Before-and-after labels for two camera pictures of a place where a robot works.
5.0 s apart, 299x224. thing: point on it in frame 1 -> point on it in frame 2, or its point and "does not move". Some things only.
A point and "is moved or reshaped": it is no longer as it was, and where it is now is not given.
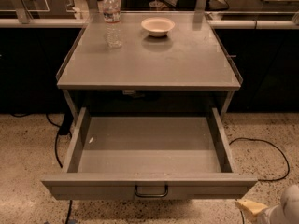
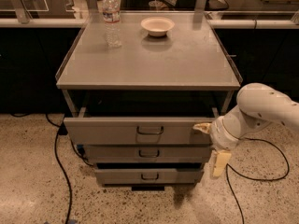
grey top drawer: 148,157 is moved or reshaped
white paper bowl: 158,26 does not move
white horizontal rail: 78,23 does not move
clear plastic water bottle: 111,16 does not move
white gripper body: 276,216 -> 219,135
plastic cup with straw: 155,6 does not move
